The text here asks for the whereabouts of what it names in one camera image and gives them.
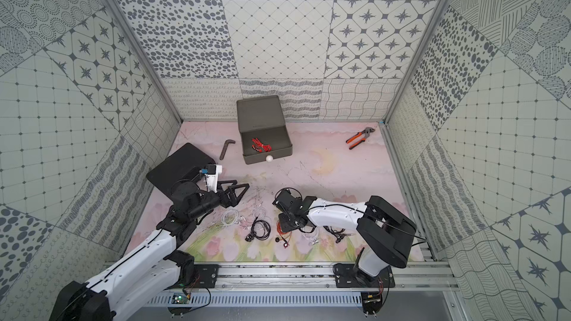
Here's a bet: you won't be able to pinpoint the black earphones left coil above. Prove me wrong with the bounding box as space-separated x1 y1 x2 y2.
245 217 272 242

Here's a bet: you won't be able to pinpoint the black plastic tool case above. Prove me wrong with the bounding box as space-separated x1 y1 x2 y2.
146 143 216 199

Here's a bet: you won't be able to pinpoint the black earphones coil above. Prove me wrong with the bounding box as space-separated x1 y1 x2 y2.
324 226 352 244
245 217 272 242

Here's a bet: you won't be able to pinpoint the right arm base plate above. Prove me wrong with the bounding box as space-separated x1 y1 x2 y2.
332 263 396 288

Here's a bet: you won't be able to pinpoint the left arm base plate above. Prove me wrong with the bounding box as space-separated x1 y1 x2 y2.
177 264 220 289

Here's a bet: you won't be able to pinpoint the red earphones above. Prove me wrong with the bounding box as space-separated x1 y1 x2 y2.
251 138 272 153
274 221 291 248

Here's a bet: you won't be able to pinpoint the aluminium rail frame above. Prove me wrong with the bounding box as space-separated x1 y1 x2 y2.
141 262 461 316

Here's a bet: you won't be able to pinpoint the yellow white drawer cabinet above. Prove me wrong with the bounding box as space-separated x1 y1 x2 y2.
236 95 286 133

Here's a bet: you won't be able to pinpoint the grey top drawer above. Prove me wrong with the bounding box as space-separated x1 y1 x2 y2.
240 126 293 165

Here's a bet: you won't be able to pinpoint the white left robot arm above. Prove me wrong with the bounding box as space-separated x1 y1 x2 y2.
50 179 250 320

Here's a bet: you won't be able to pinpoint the dark grey hex wrench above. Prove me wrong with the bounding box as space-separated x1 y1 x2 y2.
219 139 236 161

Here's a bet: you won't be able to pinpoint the orange handled pliers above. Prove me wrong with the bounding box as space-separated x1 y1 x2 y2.
346 127 376 150

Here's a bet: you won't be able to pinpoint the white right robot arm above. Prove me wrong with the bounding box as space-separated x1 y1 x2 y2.
273 189 418 277

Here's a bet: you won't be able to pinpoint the white earphones middle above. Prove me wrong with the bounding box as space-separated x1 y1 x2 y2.
252 204 267 220

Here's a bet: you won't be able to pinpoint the white earphones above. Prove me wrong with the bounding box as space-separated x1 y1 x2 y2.
221 208 248 229
252 204 267 220
302 229 320 245

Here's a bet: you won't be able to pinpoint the black earphones right coil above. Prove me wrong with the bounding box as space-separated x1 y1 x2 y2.
324 226 352 244

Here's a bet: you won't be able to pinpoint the white earphones right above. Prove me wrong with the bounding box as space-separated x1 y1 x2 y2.
302 229 320 245

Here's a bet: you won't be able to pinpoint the white earphones left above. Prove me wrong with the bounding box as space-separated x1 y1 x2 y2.
221 208 248 229

